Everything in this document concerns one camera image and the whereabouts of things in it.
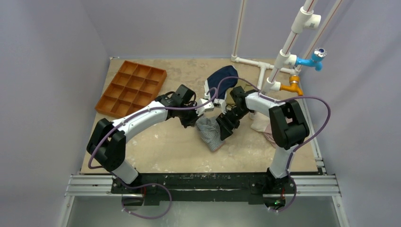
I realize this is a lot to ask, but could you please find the navy blue underwear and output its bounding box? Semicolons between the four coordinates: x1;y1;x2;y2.
205;65;238;99

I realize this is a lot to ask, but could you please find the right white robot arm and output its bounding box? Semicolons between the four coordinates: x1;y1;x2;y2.
217;87;310;192

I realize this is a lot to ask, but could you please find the orange plastic faucet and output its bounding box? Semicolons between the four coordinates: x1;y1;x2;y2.
279;75;304;96

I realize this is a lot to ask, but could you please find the grey striped underwear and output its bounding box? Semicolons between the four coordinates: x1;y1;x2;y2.
195;116;225;152

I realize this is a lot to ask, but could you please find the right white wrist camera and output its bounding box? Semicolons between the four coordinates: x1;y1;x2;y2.
213;92;227;114

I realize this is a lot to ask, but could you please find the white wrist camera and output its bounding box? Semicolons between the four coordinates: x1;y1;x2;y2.
213;92;227;114
195;98;214;116

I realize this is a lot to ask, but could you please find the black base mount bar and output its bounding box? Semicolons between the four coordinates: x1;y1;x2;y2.
111;171;296;208

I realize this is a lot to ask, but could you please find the purple cable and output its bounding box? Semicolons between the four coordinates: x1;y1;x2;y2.
216;76;331;214
87;87;219;219

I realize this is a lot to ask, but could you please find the white PVC pipe frame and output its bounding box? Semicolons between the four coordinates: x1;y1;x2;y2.
231;0;342;88

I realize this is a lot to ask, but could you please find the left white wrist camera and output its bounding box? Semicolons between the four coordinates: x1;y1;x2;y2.
195;98;214;116

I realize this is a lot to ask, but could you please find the olive green underwear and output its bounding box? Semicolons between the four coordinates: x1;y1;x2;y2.
225;93;236;111

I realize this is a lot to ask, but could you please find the pink underwear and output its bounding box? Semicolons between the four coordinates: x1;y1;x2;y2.
262;124;277;148

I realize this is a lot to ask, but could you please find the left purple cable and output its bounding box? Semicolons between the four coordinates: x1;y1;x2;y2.
87;87;219;219

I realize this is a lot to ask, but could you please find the aluminium rail frame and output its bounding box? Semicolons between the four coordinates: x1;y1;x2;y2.
64;150;342;198

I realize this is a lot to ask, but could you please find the orange compartment tray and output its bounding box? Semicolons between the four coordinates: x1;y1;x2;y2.
95;61;167;118

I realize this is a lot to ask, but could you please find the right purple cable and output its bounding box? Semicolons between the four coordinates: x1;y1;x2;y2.
216;76;331;214

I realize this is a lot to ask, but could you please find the blue plastic faucet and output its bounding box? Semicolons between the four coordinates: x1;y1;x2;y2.
295;48;327;71

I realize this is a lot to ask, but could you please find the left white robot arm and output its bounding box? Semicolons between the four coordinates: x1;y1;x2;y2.
86;85;199;193

